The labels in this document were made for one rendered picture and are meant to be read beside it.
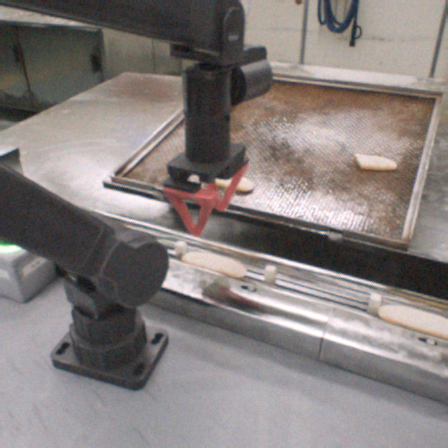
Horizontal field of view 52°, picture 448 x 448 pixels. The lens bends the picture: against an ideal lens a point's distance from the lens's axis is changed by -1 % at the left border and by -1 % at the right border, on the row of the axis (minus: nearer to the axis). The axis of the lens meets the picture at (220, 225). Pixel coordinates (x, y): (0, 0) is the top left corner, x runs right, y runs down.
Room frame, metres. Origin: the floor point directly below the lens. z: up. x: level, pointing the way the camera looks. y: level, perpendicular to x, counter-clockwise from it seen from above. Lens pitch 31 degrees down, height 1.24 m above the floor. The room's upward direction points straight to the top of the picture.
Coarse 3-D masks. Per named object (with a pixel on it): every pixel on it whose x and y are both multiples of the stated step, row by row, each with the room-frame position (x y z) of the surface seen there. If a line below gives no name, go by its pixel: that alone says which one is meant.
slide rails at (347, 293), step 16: (160, 240) 0.60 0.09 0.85; (224, 256) 0.56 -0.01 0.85; (256, 272) 0.52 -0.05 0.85; (288, 272) 0.52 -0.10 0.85; (272, 288) 0.48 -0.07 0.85; (320, 288) 0.48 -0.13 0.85; (336, 288) 0.48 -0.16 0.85; (336, 304) 0.45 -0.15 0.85; (384, 304) 0.45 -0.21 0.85; (400, 304) 0.45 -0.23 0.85; (384, 320) 0.42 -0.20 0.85
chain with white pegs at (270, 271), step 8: (176, 248) 0.56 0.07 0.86; (184, 248) 0.56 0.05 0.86; (176, 256) 0.56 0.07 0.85; (264, 272) 0.50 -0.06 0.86; (272, 272) 0.49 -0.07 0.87; (264, 280) 0.50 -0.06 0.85; (272, 280) 0.49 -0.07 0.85; (288, 288) 0.49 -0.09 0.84; (320, 296) 0.48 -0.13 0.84; (376, 296) 0.44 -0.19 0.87; (344, 304) 0.46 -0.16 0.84; (368, 304) 0.44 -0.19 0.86; (376, 304) 0.43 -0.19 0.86; (376, 312) 0.43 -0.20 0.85
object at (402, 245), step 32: (288, 96) 1.02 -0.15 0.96; (352, 96) 1.00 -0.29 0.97; (288, 128) 0.88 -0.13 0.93; (320, 128) 0.87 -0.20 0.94; (384, 128) 0.85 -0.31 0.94; (128, 160) 0.78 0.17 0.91; (160, 160) 0.79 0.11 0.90; (352, 160) 0.75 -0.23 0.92; (416, 160) 0.73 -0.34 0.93; (224, 192) 0.68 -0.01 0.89; (256, 192) 0.67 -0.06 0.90; (320, 192) 0.66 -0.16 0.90; (352, 192) 0.66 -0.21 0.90; (416, 192) 0.64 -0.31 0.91; (320, 224) 0.57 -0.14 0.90; (352, 224) 0.58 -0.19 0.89
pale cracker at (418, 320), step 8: (384, 312) 0.43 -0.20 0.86; (392, 312) 0.43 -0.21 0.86; (400, 312) 0.42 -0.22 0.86; (408, 312) 0.42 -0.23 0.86; (416, 312) 0.42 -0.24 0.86; (424, 312) 0.42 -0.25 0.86; (392, 320) 0.41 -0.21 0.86; (400, 320) 0.41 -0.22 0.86; (408, 320) 0.41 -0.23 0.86; (416, 320) 0.41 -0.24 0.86; (424, 320) 0.41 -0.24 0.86; (432, 320) 0.41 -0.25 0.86; (440, 320) 0.41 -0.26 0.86; (416, 328) 0.40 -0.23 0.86; (424, 328) 0.40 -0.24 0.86; (432, 328) 0.40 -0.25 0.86; (440, 328) 0.40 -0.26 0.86; (440, 336) 0.39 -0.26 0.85
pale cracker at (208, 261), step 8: (184, 256) 0.55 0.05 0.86; (192, 256) 0.55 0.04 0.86; (200, 256) 0.54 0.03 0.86; (208, 256) 0.54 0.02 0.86; (216, 256) 0.54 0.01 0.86; (192, 264) 0.53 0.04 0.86; (200, 264) 0.53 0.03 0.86; (208, 264) 0.52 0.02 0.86; (216, 264) 0.52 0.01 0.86; (224, 264) 0.52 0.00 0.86; (232, 264) 0.52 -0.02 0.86; (224, 272) 0.51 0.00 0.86; (232, 272) 0.51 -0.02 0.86; (240, 272) 0.51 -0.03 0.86
